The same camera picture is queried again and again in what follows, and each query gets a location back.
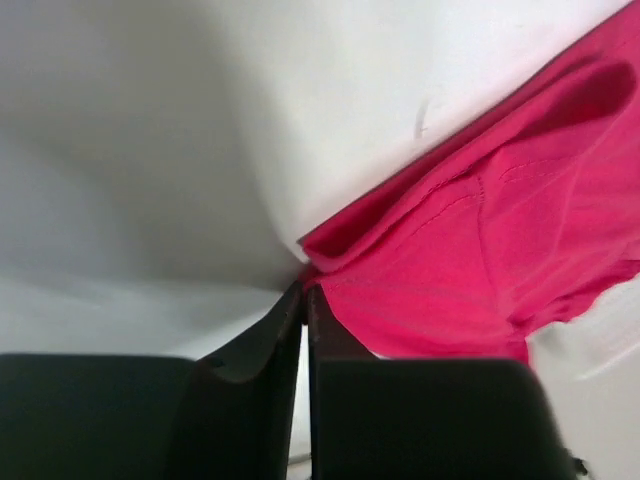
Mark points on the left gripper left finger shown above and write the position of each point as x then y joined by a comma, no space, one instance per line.
227,415

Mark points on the magenta t shirt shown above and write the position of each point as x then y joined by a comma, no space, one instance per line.
521,219

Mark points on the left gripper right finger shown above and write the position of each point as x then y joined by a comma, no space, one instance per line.
424,419

